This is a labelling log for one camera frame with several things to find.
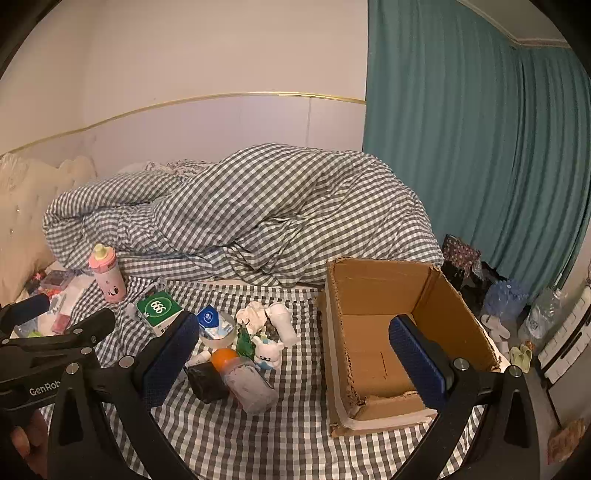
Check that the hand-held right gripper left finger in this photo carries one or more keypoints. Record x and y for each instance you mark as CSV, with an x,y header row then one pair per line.
x,y
171,364

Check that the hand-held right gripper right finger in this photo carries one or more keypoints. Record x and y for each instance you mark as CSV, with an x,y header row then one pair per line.
x,y
415,364

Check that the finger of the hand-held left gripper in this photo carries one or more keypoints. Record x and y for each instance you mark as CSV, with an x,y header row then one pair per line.
x,y
30,305
90,327

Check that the cardboard box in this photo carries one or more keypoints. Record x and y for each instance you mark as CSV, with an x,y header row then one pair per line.
x,y
369,369

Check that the white tape roll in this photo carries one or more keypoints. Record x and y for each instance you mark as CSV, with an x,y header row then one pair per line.
x,y
217,342

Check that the orange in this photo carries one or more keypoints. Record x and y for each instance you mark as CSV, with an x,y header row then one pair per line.
x,y
224,357

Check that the green medicine box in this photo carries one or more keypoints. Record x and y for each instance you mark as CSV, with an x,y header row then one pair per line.
x,y
157,309

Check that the blue and white packet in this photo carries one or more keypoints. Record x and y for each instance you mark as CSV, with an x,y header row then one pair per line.
x,y
210,321

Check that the green plastic bag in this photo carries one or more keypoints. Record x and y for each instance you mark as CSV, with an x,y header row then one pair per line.
x,y
244,344

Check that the person's left hand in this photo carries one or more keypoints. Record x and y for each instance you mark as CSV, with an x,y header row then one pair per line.
x,y
25,443

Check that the small white tube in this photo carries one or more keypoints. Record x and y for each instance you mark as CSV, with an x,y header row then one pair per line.
x,y
198,357

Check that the small pink packet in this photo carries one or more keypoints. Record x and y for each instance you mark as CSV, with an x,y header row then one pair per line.
x,y
61,324

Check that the white paper sheet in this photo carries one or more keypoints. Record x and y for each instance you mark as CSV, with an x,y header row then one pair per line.
x,y
76,300

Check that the pink patterned box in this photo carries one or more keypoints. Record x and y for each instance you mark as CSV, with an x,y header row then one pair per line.
x,y
60,279

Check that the black small pouch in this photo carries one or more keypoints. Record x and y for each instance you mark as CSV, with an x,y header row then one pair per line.
x,y
207,383

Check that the pink drinking bottle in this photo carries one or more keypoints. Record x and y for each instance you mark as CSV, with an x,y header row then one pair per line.
x,y
110,281

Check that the clear plastic jar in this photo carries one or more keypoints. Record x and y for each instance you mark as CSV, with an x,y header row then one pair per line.
x,y
249,387

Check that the white slipper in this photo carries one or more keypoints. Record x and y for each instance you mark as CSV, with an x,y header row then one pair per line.
x,y
489,321
499,330

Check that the black chunky shoe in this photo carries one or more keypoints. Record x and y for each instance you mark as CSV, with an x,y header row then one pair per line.
x,y
473,297

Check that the crumpled white tissue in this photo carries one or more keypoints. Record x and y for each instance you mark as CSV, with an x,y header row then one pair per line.
x,y
251,316

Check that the black boot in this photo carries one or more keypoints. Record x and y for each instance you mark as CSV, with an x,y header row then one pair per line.
x,y
455,277

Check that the white plush figure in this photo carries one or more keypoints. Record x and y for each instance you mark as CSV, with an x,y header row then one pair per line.
x,y
268,353

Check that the pack of water bottles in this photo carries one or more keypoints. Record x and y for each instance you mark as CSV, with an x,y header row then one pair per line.
x,y
505,300

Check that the cream tufted headboard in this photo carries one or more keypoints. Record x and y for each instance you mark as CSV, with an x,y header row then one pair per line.
x,y
37,194

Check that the floral bag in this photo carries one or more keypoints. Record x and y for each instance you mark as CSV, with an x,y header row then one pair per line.
x,y
461,254

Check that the grey checked bed sheet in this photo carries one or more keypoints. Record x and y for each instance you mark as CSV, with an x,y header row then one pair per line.
x,y
295,415

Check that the large clear water jug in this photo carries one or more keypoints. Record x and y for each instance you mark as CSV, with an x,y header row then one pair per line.
x,y
545,314

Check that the white ribbed suitcase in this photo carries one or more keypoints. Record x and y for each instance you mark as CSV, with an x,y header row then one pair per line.
x,y
568,337

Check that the grey mini fridge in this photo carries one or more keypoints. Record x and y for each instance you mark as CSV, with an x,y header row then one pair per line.
x,y
572,399

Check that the orange snack box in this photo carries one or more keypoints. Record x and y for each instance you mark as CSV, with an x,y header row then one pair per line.
x,y
565,443

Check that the grey checked duvet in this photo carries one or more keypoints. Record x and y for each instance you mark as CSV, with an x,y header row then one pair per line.
x,y
258,207

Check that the floral pillow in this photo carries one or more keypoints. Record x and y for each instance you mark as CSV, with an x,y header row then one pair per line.
x,y
175,167

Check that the teal curtain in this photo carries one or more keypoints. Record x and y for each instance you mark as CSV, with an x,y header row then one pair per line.
x,y
461,138

